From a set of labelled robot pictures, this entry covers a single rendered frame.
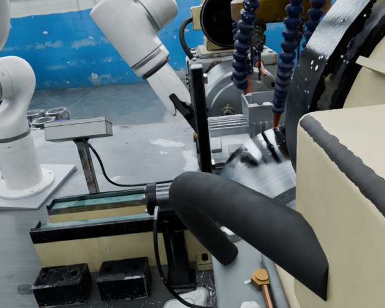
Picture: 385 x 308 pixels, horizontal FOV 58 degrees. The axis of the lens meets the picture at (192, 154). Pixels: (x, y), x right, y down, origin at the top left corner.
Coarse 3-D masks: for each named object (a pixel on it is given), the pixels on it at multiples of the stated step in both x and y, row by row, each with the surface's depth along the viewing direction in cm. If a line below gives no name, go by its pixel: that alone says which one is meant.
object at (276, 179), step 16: (256, 144) 49; (272, 144) 46; (240, 160) 49; (256, 160) 45; (272, 160) 43; (288, 160) 41; (224, 176) 50; (240, 176) 46; (256, 176) 42; (272, 176) 40; (288, 176) 38; (272, 192) 38; (288, 192) 37
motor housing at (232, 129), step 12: (216, 120) 73; (228, 120) 72; (240, 120) 71; (216, 132) 70; (228, 132) 70; (240, 132) 70; (228, 144) 69; (216, 156) 69; (228, 156) 69; (216, 168) 69
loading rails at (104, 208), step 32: (96, 192) 87; (128, 192) 86; (64, 224) 77; (96, 224) 74; (128, 224) 74; (64, 256) 77; (96, 256) 78; (128, 256) 78; (160, 256) 78; (192, 256) 78
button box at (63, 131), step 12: (72, 120) 94; (84, 120) 94; (96, 120) 94; (108, 120) 97; (48, 132) 94; (60, 132) 94; (72, 132) 94; (84, 132) 94; (96, 132) 94; (108, 132) 96
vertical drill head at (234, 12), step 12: (240, 0) 60; (264, 0) 57; (276, 0) 56; (288, 0) 55; (264, 12) 57; (276, 12) 57; (324, 12) 59; (264, 24) 61; (252, 36) 63; (264, 36) 62; (300, 36) 69; (252, 48) 70; (252, 60) 71; (252, 72) 73
